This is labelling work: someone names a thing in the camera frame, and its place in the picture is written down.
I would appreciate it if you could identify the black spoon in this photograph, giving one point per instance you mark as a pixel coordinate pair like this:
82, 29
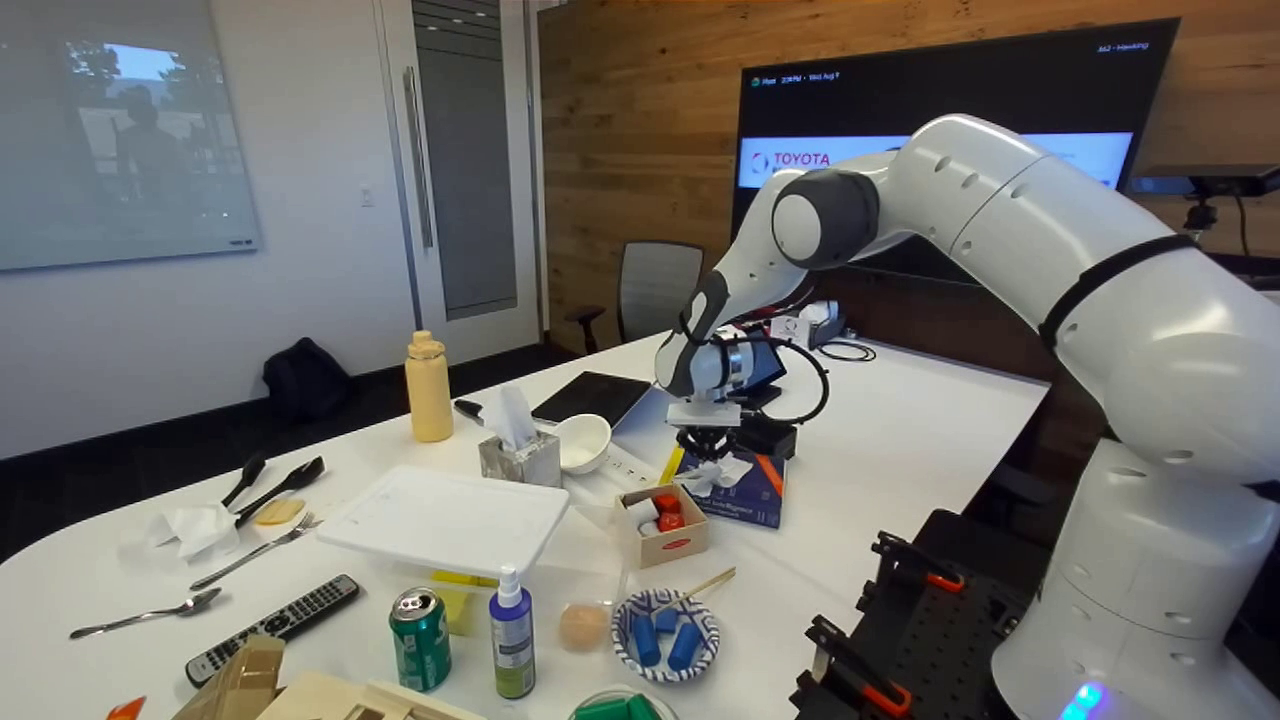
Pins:
287, 483

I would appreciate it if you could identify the silver spoon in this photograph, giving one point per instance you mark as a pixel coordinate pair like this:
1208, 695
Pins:
146, 613

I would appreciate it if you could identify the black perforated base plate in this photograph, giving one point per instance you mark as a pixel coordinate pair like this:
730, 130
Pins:
963, 626

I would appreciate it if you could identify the black utensil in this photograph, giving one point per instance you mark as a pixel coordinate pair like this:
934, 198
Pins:
242, 483

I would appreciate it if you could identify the black marker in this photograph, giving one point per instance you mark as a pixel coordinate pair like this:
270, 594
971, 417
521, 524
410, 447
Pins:
470, 409

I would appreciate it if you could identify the white wiping cloth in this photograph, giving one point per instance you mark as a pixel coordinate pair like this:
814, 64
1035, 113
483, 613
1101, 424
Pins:
722, 472

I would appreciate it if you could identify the tan bottle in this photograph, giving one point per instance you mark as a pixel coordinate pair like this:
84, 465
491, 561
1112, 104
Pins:
431, 393

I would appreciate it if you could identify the wooden stick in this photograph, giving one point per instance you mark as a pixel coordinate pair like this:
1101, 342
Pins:
710, 580

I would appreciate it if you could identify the black remote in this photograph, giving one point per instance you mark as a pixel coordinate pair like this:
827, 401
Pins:
273, 628

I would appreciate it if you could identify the white charger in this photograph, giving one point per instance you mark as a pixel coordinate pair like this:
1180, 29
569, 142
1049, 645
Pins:
823, 323

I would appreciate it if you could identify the silver knife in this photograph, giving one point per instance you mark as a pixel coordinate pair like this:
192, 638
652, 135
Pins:
255, 553

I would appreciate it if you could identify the white plate with green block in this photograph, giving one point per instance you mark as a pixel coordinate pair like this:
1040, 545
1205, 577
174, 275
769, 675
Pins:
623, 706

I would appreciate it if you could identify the grey office chair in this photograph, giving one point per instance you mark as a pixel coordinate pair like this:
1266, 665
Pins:
659, 284

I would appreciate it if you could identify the wooden shape sorter box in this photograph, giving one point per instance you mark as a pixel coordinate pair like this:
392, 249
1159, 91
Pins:
323, 699

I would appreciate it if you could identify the blue book with yellow stripe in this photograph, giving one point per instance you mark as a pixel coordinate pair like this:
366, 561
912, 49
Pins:
740, 511

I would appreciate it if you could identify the white bowl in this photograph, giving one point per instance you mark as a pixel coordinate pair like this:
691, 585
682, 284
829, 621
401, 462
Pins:
586, 443

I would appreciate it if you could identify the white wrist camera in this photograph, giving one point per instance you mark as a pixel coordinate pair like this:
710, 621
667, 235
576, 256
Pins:
705, 415

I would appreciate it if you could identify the green soda can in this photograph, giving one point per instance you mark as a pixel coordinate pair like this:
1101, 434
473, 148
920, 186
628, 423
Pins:
421, 645

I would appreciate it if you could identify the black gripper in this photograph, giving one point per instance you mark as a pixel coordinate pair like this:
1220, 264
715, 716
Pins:
744, 409

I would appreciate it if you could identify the wall television screen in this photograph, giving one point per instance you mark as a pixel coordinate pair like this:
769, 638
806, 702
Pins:
963, 80

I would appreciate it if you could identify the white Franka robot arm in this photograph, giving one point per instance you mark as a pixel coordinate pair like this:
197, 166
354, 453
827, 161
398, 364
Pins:
1134, 334

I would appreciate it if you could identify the small wooden box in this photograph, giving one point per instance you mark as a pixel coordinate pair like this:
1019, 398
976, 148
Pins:
667, 524

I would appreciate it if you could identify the crumpled white tissue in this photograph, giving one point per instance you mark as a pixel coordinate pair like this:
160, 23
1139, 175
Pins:
184, 529

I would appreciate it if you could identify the black flat tablet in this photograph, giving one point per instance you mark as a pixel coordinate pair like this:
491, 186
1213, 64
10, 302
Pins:
586, 398

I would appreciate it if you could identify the black power box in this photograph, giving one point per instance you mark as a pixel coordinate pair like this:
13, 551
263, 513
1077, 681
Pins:
769, 439

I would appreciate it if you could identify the grey tissue box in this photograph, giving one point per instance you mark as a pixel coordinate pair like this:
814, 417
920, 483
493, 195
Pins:
521, 458

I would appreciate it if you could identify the black backpack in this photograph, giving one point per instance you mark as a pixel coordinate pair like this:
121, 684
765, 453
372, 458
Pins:
305, 382

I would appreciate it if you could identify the white door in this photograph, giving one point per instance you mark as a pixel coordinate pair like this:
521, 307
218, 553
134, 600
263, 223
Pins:
465, 175

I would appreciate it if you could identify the black camera on stand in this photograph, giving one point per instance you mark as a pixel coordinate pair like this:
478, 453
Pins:
1203, 181

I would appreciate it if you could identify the beige ball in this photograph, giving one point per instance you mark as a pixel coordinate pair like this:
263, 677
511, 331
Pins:
583, 626

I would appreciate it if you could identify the beige wooden spoon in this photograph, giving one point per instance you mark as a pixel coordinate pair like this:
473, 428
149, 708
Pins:
281, 513

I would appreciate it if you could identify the blue spray bottle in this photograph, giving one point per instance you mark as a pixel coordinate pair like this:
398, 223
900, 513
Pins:
511, 645

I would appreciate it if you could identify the glass whiteboard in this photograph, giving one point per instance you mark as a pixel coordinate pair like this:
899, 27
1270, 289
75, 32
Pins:
121, 135

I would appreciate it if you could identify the black orange clamp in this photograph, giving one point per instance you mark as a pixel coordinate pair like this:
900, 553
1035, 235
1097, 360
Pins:
919, 561
855, 665

